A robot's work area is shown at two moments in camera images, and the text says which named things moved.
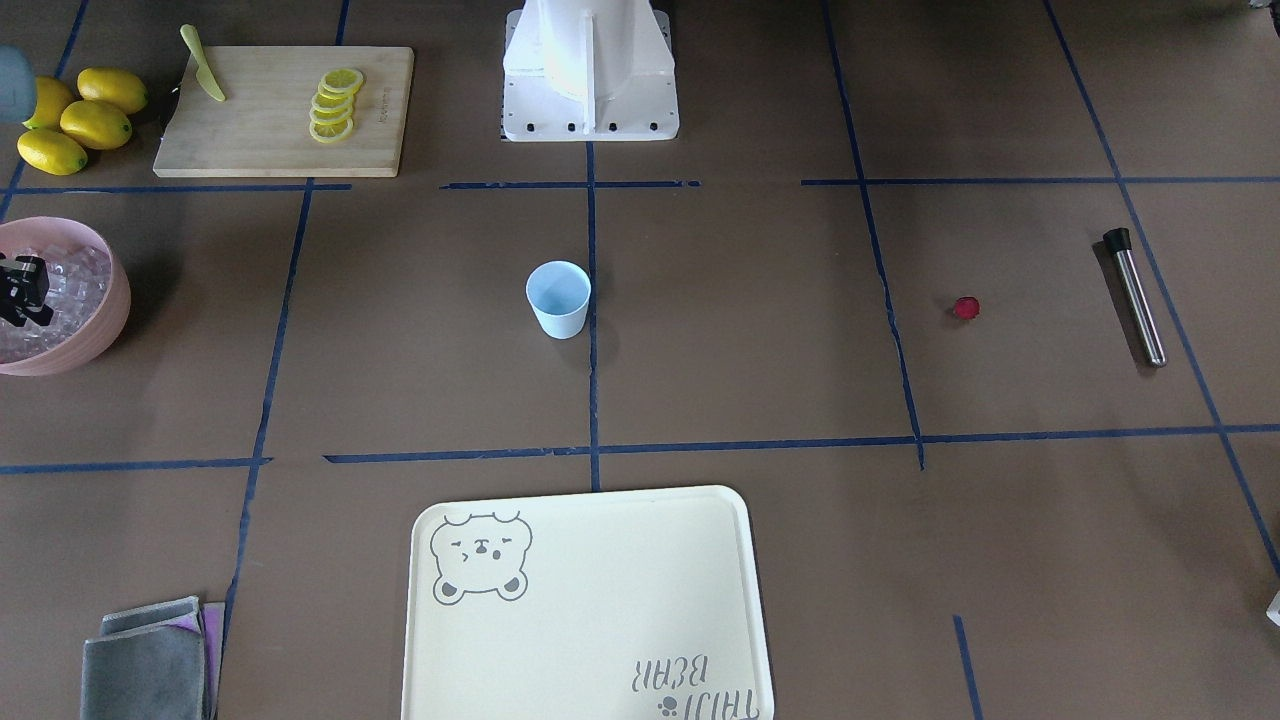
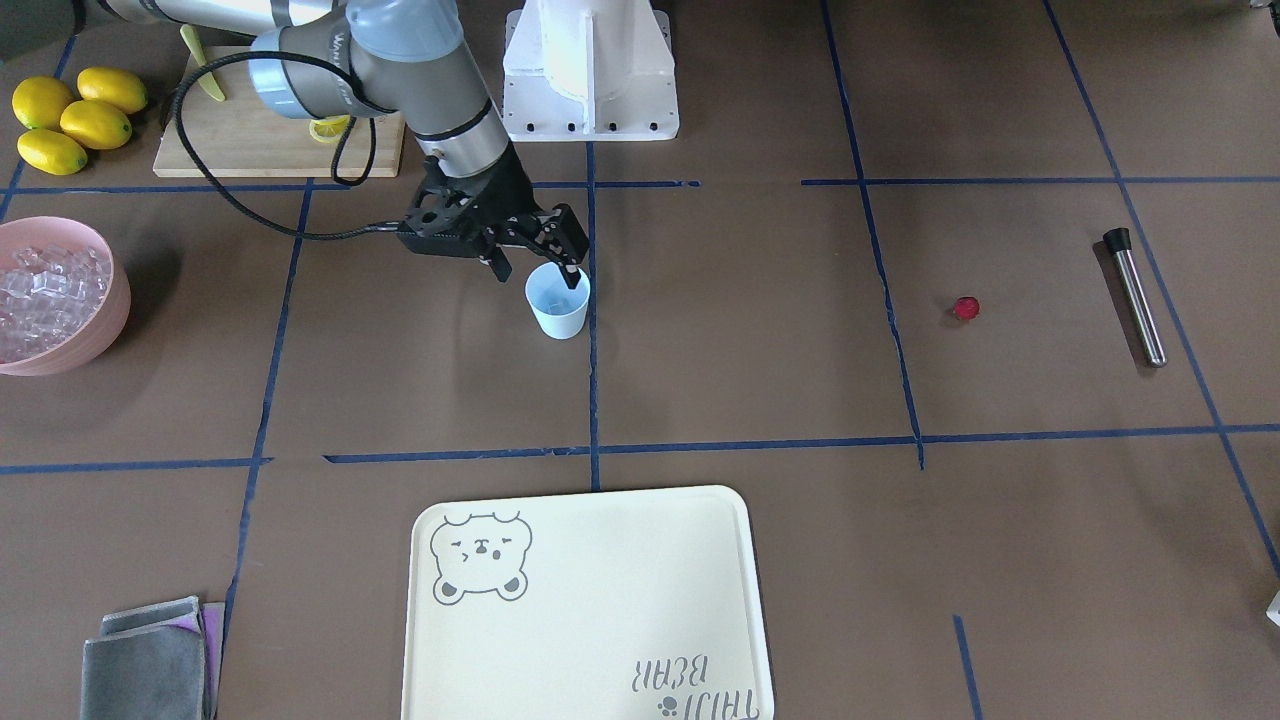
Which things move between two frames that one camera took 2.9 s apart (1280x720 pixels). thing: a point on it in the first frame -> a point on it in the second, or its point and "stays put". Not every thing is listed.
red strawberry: x=967 y=307 stays put
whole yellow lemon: x=124 y=92 stays put
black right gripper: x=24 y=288 -> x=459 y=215
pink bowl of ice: x=88 y=293 stays put
